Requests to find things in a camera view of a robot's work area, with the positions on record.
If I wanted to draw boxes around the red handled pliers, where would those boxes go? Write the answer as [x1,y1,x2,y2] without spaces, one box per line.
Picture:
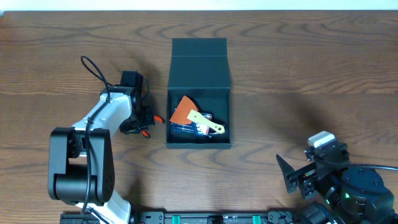
[139,115,165,139]

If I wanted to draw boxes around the orange scraper wooden handle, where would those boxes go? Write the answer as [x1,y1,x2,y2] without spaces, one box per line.
[170,96,225,134]

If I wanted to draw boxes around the blue precision screwdriver set case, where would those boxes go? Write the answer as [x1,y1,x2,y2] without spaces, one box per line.
[170,122,210,136]

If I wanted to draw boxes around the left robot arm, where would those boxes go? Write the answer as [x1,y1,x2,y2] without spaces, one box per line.
[48,87,154,224]

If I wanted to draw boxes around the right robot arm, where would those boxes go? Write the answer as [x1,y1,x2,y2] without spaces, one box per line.
[276,152,397,223]

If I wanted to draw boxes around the black open gift box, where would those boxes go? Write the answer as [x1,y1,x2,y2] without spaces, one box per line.
[165,38,232,149]

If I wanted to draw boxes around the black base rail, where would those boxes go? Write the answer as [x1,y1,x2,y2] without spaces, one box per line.
[59,210,373,224]

